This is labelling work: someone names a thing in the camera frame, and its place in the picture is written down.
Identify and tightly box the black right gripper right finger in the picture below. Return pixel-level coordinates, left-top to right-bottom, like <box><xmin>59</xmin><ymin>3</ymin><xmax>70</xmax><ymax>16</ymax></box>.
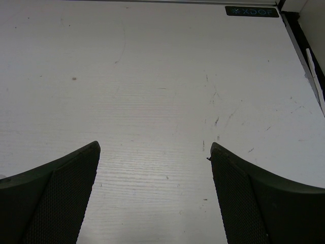
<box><xmin>208</xmin><ymin>142</ymin><xmax>324</xmax><ymax>243</ymax></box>

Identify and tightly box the dark logo sticker right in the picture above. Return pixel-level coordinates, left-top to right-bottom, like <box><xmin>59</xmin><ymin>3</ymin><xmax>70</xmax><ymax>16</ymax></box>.
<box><xmin>225</xmin><ymin>6</ymin><xmax>279</xmax><ymax>18</ymax></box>

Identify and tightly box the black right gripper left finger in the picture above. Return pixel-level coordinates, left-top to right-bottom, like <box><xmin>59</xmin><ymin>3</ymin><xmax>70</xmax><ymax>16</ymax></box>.
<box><xmin>1</xmin><ymin>141</ymin><xmax>101</xmax><ymax>243</ymax></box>

